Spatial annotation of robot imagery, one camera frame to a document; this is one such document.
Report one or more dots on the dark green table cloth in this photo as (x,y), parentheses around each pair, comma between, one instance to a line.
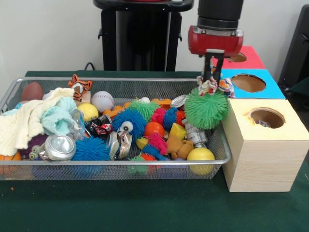
(120,205)
(301,96)

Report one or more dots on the green spiky toy with eyes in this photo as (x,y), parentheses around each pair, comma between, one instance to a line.
(144,108)

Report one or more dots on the white baseball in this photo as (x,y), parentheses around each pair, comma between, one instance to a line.
(102,101)

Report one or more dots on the crushed silver can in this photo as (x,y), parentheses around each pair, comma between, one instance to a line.
(58,147)

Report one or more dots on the yellow ball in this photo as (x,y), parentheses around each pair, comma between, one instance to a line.
(200,155)

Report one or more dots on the wooden box with three holes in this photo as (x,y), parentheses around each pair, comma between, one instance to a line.
(265,164)

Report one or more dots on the tiger plush toy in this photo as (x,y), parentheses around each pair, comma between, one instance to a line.
(79,88)

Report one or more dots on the blue spiky ball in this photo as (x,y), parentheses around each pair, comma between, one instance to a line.
(135,118)
(90,149)

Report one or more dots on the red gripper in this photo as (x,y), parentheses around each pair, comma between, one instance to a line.
(214,44)

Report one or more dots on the mint green cloth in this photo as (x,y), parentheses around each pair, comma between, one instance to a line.
(60,118)

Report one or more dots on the cream knitted cloth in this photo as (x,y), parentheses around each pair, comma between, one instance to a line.
(24,120)

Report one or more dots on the silver mesh bin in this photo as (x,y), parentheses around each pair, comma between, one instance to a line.
(120,162)

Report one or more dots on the green spiky ball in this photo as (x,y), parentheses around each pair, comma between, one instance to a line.
(206,111)

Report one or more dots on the brown teddy plush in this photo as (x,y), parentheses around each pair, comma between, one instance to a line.
(179,147)

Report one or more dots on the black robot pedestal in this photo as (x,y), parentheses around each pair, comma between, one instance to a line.
(144,36)

